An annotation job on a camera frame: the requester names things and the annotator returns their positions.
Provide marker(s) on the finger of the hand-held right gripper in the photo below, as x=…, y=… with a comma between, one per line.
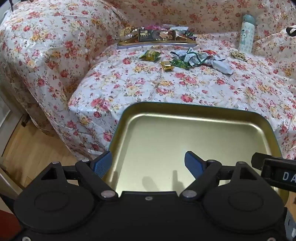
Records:
x=257, y=161

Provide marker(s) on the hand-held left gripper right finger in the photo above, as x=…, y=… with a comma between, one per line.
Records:
x=193, y=163

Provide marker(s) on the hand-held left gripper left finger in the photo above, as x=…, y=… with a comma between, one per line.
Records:
x=103, y=163

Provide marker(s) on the gold tin lid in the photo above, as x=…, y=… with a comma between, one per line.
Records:
x=161, y=143

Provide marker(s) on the gold tin tray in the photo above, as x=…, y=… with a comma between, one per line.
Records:
x=180, y=41

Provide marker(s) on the green foil candy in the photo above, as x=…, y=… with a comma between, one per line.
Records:
x=180, y=63
x=190, y=35

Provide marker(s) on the gold wrapped candy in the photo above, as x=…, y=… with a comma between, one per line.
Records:
x=167, y=66

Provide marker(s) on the white cabinet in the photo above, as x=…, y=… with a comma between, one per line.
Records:
x=7, y=129

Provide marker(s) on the gold patterned candy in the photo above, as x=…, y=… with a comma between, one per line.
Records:
x=238, y=55

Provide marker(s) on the red white snack packet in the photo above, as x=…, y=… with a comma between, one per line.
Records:
x=209, y=52

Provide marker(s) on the yellow green candy packet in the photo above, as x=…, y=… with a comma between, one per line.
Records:
x=150, y=55

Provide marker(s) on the pale green cartoon water bottle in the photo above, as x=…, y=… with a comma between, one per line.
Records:
x=246, y=34

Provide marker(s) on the gold brown snack packet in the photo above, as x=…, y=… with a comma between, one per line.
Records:
x=128, y=33

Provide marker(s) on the black cracker packet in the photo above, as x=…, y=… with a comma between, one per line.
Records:
x=150, y=35

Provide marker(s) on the silver foil packet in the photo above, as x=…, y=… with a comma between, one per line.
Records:
x=179, y=28

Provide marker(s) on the pink candy wrapper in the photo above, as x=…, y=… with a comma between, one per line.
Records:
x=154, y=26

